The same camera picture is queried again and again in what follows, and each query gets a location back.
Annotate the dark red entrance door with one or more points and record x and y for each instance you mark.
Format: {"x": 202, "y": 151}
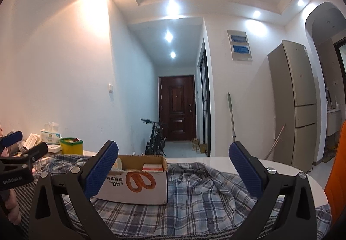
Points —
{"x": 177, "y": 107}

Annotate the broom with pink handle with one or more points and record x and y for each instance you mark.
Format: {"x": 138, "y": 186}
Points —
{"x": 276, "y": 140}

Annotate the left hand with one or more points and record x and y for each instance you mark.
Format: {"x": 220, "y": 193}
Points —
{"x": 13, "y": 215}

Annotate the cardboard box with pretzel print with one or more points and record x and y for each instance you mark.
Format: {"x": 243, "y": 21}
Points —
{"x": 133, "y": 186}

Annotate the blue plaid cloth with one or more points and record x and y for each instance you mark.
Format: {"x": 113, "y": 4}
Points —
{"x": 203, "y": 203}

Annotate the small cardboard boxes on floor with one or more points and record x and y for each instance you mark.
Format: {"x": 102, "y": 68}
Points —
{"x": 199, "y": 147}

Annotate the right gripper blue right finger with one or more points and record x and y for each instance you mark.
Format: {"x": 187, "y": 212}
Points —
{"x": 248, "y": 168}

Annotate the yellow tub with green rim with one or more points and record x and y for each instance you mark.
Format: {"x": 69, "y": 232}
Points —
{"x": 71, "y": 146}

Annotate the orange chair back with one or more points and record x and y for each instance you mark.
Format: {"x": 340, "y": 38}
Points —
{"x": 335, "y": 188}

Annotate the beige small box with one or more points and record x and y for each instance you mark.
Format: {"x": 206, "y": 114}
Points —
{"x": 117, "y": 165}

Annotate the tissue box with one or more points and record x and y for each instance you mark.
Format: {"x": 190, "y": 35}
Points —
{"x": 50, "y": 134}

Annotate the black bicycle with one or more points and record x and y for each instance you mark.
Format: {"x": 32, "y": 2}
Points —
{"x": 156, "y": 144}

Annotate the white upright box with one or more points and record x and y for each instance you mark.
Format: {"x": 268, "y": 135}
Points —
{"x": 31, "y": 141}

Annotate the wall electrical panel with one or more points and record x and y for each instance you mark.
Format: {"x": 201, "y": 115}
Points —
{"x": 240, "y": 48}

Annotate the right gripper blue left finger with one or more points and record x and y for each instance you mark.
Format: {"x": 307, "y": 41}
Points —
{"x": 97, "y": 168}

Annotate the black framed glass door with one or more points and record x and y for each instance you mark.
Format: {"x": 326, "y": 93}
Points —
{"x": 206, "y": 112}

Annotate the white wall switch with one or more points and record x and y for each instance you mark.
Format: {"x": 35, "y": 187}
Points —
{"x": 110, "y": 88}

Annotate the beige refrigerator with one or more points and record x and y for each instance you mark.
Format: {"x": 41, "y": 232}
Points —
{"x": 295, "y": 105}

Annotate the white flat box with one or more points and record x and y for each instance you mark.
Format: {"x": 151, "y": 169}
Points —
{"x": 54, "y": 148}

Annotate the red white carton box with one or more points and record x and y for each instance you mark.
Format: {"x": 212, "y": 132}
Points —
{"x": 149, "y": 167}

